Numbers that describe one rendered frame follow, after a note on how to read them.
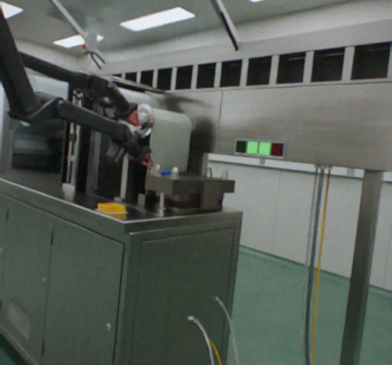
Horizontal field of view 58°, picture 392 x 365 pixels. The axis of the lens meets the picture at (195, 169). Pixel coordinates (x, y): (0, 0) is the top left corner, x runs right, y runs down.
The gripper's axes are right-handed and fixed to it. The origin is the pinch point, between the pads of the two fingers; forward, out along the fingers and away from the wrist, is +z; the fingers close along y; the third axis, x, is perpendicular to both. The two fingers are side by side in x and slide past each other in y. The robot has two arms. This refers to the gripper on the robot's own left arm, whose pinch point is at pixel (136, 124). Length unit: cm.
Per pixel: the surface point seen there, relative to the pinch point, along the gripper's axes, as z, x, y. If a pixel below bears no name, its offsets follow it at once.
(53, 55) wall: 92, 245, -551
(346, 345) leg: 89, -28, 79
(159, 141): 11.0, 0.9, 5.1
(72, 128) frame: -2.9, -8.4, -38.8
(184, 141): 22.3, 11.6, 5.3
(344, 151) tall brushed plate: 30, 21, 74
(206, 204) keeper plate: 33.1, -11.7, 27.3
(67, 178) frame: 12.0, -27.2, -38.5
